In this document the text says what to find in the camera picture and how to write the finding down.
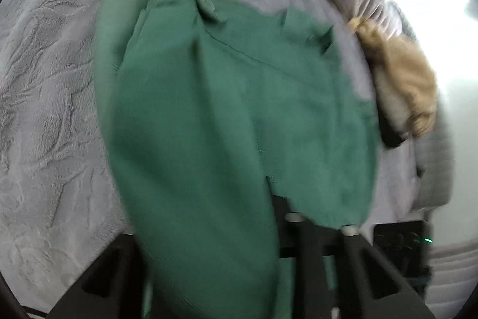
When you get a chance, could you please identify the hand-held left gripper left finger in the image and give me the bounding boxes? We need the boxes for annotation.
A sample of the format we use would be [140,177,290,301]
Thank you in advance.
[47,233,150,319]

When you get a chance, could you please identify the black garment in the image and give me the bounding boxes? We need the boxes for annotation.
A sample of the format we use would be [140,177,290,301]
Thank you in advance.
[378,112,407,149]

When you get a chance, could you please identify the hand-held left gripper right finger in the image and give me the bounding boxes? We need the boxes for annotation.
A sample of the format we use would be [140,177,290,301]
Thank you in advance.
[272,195,436,319]

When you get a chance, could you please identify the green shirt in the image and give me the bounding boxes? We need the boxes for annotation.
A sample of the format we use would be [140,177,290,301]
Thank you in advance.
[93,0,379,319]

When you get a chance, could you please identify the cream fluffy garment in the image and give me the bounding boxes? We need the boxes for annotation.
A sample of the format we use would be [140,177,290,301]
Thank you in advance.
[373,68,413,133]

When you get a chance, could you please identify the lilac plush blanket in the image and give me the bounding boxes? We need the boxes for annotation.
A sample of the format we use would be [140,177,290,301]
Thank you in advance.
[0,0,422,316]

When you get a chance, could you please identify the tan knitted sweater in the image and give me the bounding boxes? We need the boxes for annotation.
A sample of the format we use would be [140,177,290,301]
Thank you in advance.
[347,16,437,138]

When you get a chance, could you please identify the grey ribbed bed sheet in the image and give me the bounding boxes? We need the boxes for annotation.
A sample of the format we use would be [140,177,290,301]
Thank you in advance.
[413,110,478,308]

